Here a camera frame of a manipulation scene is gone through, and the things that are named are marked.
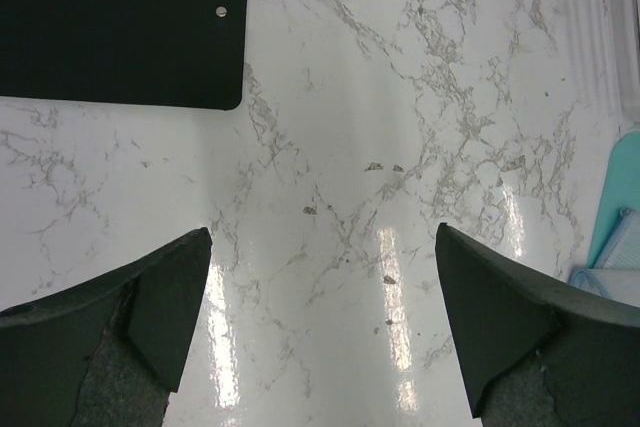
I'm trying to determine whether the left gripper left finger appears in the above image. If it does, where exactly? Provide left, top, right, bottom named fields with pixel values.
left=1, top=228, right=212, bottom=426

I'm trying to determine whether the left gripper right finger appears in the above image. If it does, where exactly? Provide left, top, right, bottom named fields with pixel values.
left=435, top=223, right=639, bottom=426

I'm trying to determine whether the clear plastic zip bag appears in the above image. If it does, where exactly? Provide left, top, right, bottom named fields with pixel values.
left=569, top=209, right=639, bottom=307

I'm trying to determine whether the teal cutting board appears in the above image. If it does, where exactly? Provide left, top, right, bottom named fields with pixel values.
left=587, top=131, right=639, bottom=268

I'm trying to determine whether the black square plate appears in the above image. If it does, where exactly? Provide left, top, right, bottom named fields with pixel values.
left=1, top=0, right=247, bottom=110

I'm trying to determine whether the metal wire dish rack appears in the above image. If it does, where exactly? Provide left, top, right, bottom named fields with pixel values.
left=563, top=0, right=639, bottom=123

